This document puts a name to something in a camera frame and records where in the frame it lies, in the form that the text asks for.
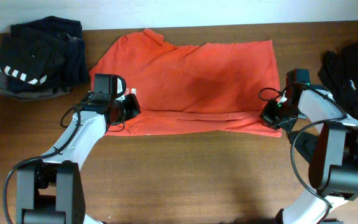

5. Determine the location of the orange FRAM t-shirt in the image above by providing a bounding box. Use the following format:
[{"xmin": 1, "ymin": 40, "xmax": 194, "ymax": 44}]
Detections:
[{"xmin": 89, "ymin": 29, "xmax": 282, "ymax": 138}]

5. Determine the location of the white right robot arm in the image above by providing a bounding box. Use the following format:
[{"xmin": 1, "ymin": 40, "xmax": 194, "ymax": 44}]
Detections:
[{"xmin": 260, "ymin": 82, "xmax": 358, "ymax": 223}]

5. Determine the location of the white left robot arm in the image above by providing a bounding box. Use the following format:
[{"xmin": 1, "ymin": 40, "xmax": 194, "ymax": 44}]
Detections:
[{"xmin": 11, "ymin": 93, "xmax": 140, "ymax": 223}]

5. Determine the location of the black t-shirt pile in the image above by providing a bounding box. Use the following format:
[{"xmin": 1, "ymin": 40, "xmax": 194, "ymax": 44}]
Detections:
[{"xmin": 287, "ymin": 42, "xmax": 358, "ymax": 162}]

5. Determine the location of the black folded garment with stripes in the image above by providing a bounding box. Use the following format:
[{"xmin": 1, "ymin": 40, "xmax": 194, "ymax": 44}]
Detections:
[{"xmin": 0, "ymin": 16, "xmax": 90, "ymax": 90}]

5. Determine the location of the grey folded garment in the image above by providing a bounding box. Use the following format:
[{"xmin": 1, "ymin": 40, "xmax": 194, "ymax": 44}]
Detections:
[{"xmin": 0, "ymin": 72, "xmax": 71, "ymax": 101}]

